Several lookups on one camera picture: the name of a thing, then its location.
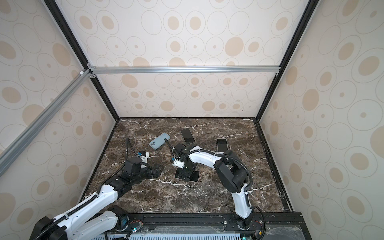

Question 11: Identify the black phone purple edge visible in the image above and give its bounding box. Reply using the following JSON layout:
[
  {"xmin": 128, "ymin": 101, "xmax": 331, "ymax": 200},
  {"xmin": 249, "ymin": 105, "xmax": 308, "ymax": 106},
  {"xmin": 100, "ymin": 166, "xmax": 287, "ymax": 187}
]
[{"xmin": 175, "ymin": 169, "xmax": 200, "ymax": 182}]

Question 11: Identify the light blue case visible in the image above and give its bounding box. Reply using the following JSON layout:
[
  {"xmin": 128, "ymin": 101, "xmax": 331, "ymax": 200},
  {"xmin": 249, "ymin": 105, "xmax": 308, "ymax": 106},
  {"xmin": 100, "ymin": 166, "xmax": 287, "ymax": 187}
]
[
  {"xmin": 215, "ymin": 137, "xmax": 229, "ymax": 153},
  {"xmin": 149, "ymin": 133, "xmax": 171, "ymax": 150}
]

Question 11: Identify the black phone grey edge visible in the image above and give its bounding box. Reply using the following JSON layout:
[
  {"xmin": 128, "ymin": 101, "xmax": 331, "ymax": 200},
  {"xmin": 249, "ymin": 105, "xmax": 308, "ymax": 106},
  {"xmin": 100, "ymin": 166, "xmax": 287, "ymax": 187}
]
[{"xmin": 181, "ymin": 128, "xmax": 195, "ymax": 145}]

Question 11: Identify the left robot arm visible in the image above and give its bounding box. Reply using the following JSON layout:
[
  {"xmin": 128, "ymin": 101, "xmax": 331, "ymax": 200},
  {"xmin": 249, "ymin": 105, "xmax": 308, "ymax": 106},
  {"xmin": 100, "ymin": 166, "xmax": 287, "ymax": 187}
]
[{"xmin": 30, "ymin": 157, "xmax": 164, "ymax": 240}]

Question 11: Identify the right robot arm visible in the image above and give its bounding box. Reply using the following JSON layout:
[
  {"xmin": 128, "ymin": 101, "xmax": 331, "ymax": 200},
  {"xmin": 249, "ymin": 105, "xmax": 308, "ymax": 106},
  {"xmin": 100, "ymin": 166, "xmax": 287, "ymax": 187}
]
[{"xmin": 170, "ymin": 144, "xmax": 254, "ymax": 230}]

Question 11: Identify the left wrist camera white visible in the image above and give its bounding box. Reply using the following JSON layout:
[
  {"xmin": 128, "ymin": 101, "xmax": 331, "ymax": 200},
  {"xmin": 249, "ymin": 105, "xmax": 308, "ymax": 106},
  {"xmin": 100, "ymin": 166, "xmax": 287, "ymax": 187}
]
[{"xmin": 137, "ymin": 151, "xmax": 150, "ymax": 168}]

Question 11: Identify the black base frame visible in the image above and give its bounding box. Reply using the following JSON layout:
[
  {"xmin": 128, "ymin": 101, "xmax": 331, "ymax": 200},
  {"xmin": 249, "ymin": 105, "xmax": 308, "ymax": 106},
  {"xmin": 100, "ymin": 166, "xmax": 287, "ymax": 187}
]
[{"xmin": 53, "ymin": 211, "xmax": 313, "ymax": 240}]

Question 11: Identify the horizontal aluminium rail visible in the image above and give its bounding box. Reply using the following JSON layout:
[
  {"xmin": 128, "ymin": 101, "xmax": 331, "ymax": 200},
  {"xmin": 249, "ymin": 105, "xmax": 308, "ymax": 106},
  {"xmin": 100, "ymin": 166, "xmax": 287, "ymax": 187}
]
[{"xmin": 88, "ymin": 65, "xmax": 280, "ymax": 74}]

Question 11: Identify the left slanted aluminium rail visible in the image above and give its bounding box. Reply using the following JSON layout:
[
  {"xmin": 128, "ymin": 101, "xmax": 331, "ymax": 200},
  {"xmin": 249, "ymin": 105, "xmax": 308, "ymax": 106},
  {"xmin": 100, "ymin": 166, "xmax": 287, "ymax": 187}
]
[{"xmin": 1, "ymin": 70, "xmax": 91, "ymax": 175}]

